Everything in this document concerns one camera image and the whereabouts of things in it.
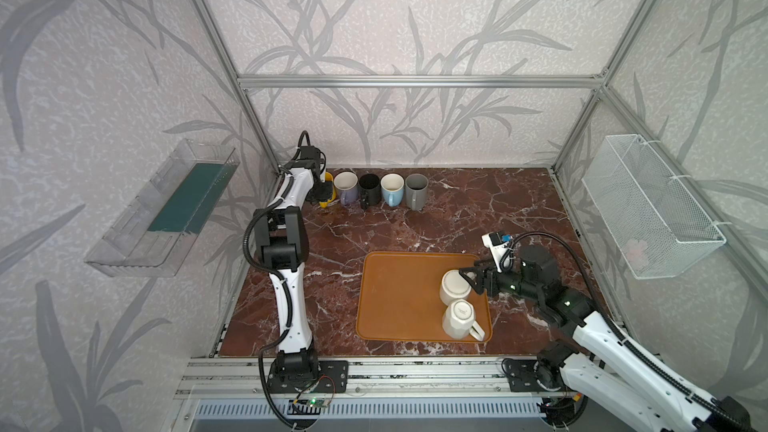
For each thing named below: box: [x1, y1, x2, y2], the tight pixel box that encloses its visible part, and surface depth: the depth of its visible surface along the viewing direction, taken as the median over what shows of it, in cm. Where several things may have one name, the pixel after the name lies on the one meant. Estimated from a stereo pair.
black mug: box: [358, 173, 382, 209], surface depth 107 cm
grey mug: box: [405, 173, 429, 211], surface depth 104 cm
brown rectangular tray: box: [356, 251, 493, 343], surface depth 89 cm
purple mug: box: [333, 171, 359, 206], surface depth 107 cm
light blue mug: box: [380, 173, 405, 207], surface depth 107 cm
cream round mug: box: [440, 269, 472, 306], surface depth 82 cm
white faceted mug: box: [442, 299, 485, 341], surface depth 76 cm
